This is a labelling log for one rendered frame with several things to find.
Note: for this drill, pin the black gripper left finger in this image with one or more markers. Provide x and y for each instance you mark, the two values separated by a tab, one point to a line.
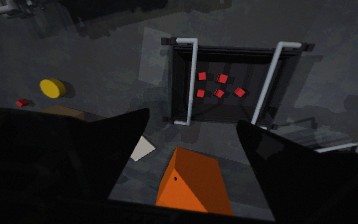
98	150

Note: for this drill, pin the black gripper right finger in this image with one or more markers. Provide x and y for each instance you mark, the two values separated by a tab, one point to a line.
299	184

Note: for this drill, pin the yellow cylinder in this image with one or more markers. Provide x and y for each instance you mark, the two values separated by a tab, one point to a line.
52	87

